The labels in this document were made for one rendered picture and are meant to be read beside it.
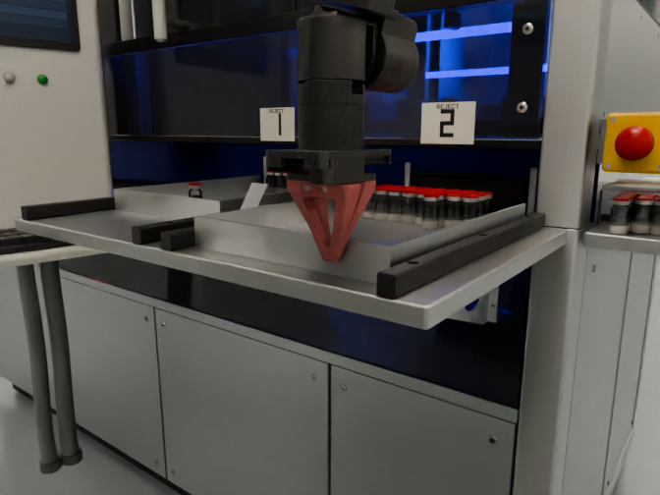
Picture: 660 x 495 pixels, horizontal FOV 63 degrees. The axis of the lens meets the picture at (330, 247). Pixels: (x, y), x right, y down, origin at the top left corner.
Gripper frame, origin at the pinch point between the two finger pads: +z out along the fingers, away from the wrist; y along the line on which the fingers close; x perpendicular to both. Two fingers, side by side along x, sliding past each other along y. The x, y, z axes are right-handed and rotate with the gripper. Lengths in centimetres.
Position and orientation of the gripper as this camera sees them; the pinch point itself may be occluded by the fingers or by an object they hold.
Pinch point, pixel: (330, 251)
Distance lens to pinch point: 48.7
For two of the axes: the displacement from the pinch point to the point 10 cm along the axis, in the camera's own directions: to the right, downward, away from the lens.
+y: 6.0, -1.6, 7.8
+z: 0.0, 9.8, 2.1
